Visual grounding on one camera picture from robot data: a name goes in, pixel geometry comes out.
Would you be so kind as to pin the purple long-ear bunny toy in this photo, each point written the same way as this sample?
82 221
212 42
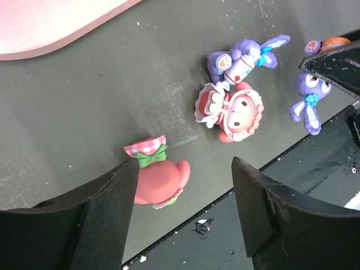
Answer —
311 89

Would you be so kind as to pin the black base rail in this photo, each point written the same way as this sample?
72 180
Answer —
324 167

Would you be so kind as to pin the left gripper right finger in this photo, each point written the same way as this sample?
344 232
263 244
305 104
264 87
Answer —
285 229

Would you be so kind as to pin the pink bonnet melody toy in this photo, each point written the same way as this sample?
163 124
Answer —
237 113

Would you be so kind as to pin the pink doll green bow toy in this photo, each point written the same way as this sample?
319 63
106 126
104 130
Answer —
160 180

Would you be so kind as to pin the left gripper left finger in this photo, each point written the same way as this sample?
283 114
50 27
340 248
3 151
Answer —
85 228

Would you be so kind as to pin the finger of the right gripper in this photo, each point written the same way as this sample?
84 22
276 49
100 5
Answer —
336 61

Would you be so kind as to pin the purple bunny striped shirt toy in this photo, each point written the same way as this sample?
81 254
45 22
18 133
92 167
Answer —
233 66

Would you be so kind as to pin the pink three-tier toy shelf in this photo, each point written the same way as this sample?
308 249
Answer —
34 28

